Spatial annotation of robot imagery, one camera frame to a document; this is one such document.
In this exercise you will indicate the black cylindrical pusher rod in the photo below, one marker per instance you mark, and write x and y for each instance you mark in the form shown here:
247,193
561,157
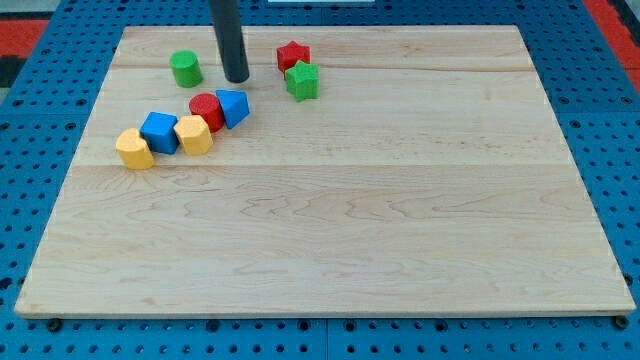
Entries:
228,31

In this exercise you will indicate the green cylinder block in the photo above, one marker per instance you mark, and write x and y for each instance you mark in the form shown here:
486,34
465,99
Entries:
185,68

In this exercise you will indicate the red star block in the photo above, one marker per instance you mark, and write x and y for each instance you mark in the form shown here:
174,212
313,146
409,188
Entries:
288,55

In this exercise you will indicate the blue triangle block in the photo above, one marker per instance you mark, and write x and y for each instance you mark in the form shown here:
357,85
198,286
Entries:
234,105

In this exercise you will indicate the red cylinder block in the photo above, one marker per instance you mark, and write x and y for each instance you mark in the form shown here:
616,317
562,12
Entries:
208,107

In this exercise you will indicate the green star block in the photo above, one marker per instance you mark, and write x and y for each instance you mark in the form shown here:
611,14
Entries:
302,81

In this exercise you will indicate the yellow hexagon block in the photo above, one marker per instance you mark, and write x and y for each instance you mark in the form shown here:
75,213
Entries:
193,134

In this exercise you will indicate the blue cube block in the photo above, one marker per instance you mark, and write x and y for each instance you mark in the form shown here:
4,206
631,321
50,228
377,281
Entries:
158,131

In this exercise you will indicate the light wooden board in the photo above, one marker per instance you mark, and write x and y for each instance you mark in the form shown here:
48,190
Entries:
429,179

